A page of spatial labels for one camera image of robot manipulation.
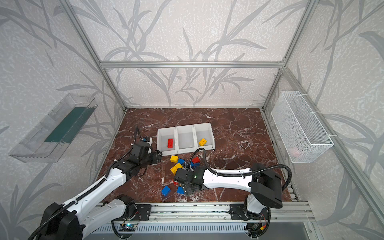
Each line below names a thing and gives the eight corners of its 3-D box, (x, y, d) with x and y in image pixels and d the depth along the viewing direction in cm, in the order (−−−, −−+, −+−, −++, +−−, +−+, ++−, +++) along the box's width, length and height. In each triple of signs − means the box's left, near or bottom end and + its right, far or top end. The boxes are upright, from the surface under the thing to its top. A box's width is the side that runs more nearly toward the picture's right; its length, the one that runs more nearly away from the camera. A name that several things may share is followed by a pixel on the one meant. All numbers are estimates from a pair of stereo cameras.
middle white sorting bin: (177, 155, 96) (176, 150, 90) (176, 133, 108) (175, 126, 102) (197, 153, 97) (197, 147, 91) (194, 130, 109) (193, 124, 103)
